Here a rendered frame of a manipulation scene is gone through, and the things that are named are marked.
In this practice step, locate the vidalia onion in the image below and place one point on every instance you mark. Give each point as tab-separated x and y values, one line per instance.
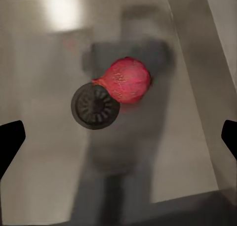
127	80

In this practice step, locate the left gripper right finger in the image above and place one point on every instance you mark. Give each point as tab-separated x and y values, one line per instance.
229	136

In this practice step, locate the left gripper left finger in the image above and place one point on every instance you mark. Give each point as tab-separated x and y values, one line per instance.
12	135

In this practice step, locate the drop in sink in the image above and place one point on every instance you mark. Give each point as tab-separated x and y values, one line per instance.
160	161

